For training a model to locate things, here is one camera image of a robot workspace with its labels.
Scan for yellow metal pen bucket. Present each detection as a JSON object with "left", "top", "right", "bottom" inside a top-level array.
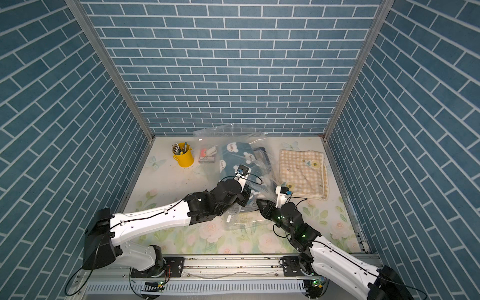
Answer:
[{"left": 173, "top": 142, "right": 195, "bottom": 168}]

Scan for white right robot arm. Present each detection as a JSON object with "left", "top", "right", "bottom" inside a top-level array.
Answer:
[{"left": 256, "top": 199, "right": 413, "bottom": 300}]

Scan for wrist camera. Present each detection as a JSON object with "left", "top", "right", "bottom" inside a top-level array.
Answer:
[
  {"left": 276, "top": 186, "right": 293, "bottom": 209},
  {"left": 234, "top": 165, "right": 250, "bottom": 189}
]

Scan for pens in bucket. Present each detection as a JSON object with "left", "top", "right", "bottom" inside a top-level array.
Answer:
[{"left": 172, "top": 142, "right": 189, "bottom": 156}]

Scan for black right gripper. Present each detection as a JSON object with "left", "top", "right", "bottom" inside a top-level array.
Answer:
[{"left": 257, "top": 198, "right": 295, "bottom": 238}]

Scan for aluminium corner post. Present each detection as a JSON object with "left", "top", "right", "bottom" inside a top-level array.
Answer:
[
  {"left": 322, "top": 0, "right": 396, "bottom": 143},
  {"left": 65, "top": 0, "right": 155, "bottom": 143}
]

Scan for blue cloud pattern blanket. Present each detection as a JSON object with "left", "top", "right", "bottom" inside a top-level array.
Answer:
[{"left": 219, "top": 141, "right": 271, "bottom": 211}]

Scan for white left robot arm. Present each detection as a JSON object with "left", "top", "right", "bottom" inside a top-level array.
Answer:
[{"left": 82, "top": 176, "right": 251, "bottom": 272}]

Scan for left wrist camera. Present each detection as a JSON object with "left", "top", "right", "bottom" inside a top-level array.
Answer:
[{"left": 234, "top": 165, "right": 250, "bottom": 189}]

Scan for black right camera cable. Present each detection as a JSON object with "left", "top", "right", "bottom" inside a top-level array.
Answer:
[{"left": 310, "top": 239, "right": 428, "bottom": 300}]

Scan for orange checkered sunflower blanket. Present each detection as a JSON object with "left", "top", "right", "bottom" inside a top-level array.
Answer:
[{"left": 279, "top": 149, "right": 330, "bottom": 199}]

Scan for left aluminium corner post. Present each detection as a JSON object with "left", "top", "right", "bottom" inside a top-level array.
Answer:
[{"left": 65, "top": 0, "right": 155, "bottom": 143}]

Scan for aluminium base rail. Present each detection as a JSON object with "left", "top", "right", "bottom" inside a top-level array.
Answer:
[{"left": 69, "top": 254, "right": 383, "bottom": 300}]

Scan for white plastic bag clip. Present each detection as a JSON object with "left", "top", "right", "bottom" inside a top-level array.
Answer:
[{"left": 205, "top": 146, "right": 218, "bottom": 157}]

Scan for clear plastic vacuum bag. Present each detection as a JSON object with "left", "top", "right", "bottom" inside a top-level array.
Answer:
[{"left": 194, "top": 124, "right": 277, "bottom": 231}]

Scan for highlighter marker pack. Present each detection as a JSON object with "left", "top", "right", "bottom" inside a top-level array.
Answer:
[{"left": 199, "top": 147, "right": 216, "bottom": 164}]

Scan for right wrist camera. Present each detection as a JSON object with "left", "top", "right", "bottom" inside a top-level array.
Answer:
[{"left": 276, "top": 186, "right": 293, "bottom": 209}]

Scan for right aluminium corner post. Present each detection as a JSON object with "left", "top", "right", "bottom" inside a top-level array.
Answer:
[{"left": 322, "top": 0, "right": 396, "bottom": 143}]

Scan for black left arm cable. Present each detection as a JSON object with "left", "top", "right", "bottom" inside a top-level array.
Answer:
[{"left": 64, "top": 174, "right": 263, "bottom": 297}]

